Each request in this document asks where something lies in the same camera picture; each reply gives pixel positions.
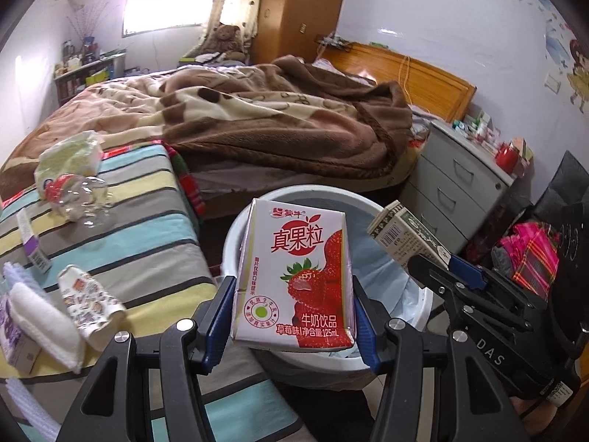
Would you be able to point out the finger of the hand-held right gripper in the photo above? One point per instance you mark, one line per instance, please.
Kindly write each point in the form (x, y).
(467, 272)
(432, 281)

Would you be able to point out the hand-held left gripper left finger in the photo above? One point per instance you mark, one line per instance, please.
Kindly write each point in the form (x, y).
(220, 320)

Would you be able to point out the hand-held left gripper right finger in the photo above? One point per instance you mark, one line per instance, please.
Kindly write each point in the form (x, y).
(369, 331)

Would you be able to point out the green white carton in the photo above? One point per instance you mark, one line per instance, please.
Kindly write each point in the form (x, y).
(405, 235)

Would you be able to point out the strawberry milk carton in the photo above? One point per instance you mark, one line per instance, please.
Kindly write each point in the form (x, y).
(294, 276)

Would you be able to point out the white round bin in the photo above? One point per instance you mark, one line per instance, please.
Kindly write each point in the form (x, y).
(368, 221)

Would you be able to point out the crushed printed paper cup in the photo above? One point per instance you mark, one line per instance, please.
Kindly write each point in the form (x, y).
(87, 304)

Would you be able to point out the lavender foam net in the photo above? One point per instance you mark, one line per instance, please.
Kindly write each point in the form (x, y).
(23, 409)
(16, 278)

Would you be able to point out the pink plaid cloth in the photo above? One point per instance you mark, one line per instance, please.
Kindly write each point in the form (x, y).
(529, 258)

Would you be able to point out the grey drawer cabinet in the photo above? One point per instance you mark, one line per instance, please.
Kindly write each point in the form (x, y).
(451, 184)

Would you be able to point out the striped cloth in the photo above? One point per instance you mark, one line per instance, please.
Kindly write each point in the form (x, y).
(138, 239)

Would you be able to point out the red jar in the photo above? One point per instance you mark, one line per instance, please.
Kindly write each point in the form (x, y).
(507, 159)

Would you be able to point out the red green plaid cloth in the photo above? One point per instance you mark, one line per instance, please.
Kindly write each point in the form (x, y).
(188, 184)

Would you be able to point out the black chair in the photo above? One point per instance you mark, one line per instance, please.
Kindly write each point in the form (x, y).
(568, 175)

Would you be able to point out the cluster of small medicine boxes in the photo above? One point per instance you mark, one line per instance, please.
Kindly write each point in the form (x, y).
(478, 130)

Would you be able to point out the bed mattress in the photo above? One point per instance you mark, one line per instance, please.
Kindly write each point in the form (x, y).
(276, 179)

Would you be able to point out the crushed clear plastic bottle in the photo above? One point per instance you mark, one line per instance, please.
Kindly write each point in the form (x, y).
(78, 200)

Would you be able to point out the wooden headboard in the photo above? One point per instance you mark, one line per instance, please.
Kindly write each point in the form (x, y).
(432, 78)

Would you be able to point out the small white purple box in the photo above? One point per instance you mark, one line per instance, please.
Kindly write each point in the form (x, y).
(33, 241)

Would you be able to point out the brown patterned blanket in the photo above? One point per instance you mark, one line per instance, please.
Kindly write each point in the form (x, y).
(276, 115)

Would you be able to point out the green tissue pack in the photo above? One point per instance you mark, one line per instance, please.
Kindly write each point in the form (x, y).
(69, 156)

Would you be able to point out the brown teddy bear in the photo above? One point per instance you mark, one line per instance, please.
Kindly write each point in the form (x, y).
(225, 37)

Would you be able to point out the wooden wardrobe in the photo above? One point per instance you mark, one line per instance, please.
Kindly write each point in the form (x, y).
(294, 9)

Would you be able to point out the window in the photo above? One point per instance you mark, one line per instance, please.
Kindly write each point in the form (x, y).
(165, 11)

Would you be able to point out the decorative branches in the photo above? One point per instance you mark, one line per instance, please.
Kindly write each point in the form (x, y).
(87, 25)

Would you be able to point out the cartoon wall sticker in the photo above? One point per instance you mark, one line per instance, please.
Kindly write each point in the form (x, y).
(577, 69)

